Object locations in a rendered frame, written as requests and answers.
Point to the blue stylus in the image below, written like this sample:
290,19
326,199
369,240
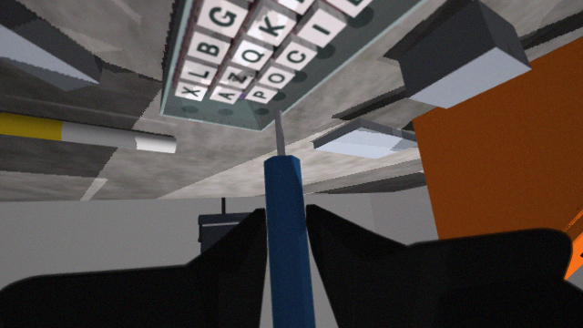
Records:
292,303

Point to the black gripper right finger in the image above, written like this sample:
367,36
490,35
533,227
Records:
374,282

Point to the white and yellow cylinder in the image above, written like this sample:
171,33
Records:
25,126

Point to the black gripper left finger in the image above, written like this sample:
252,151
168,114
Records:
220,288

